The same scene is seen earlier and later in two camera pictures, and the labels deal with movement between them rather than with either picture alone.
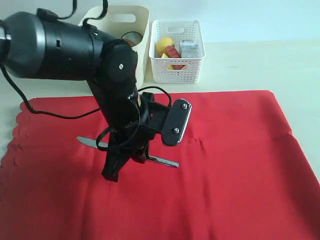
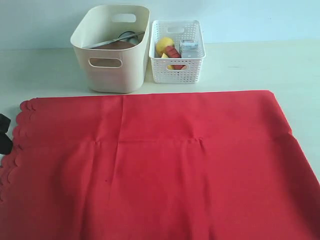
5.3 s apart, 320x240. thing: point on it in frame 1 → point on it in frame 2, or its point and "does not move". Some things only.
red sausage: x=171 y=52 does not move
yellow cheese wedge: x=169 y=67 does not move
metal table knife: x=104 y=144 → x=112 y=41
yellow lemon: x=162 y=43 does not move
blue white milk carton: x=188 y=48 does not move
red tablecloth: x=242 y=175 does not move
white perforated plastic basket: x=177 y=70 does not move
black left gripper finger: x=141 y=155 → x=6 y=144
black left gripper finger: x=114 y=162 → x=4 y=123
